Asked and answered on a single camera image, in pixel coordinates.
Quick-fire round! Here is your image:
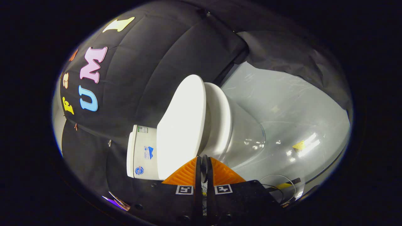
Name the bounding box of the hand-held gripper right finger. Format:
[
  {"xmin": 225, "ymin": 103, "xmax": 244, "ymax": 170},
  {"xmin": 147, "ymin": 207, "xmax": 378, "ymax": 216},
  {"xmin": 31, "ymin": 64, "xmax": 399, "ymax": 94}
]
[{"xmin": 207, "ymin": 156, "xmax": 283, "ymax": 226}]

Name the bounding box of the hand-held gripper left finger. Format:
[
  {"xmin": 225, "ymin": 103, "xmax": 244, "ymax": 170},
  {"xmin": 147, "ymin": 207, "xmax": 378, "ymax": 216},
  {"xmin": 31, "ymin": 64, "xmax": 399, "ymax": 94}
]
[{"xmin": 130, "ymin": 156, "xmax": 203, "ymax": 226}]

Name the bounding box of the grey lid handle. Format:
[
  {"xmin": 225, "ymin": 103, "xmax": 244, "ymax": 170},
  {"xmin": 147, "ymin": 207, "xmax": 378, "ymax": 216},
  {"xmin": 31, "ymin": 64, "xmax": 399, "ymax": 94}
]
[{"xmin": 201, "ymin": 155, "xmax": 208, "ymax": 183}]

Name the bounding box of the white ceramic toilet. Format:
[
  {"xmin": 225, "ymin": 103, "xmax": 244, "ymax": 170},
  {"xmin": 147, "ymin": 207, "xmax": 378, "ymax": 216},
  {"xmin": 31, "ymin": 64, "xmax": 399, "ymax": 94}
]
[{"xmin": 127, "ymin": 94, "xmax": 266, "ymax": 180}]

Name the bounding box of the white toilet seat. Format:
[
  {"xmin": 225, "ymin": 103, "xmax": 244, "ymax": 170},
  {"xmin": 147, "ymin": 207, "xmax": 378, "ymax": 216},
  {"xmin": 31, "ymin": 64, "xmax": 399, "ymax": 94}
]
[{"xmin": 204, "ymin": 82, "xmax": 233, "ymax": 157}]

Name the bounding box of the yellow black striped strip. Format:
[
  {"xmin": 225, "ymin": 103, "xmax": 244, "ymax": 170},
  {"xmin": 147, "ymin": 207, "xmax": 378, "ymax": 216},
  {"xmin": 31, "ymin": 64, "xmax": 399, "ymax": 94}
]
[{"xmin": 267, "ymin": 178, "xmax": 301, "ymax": 191}]

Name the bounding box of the black backdrop cloth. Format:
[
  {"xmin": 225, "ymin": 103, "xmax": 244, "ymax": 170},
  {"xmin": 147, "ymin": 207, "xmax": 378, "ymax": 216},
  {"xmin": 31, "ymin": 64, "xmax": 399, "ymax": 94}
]
[{"xmin": 60, "ymin": 0, "xmax": 354, "ymax": 217}]

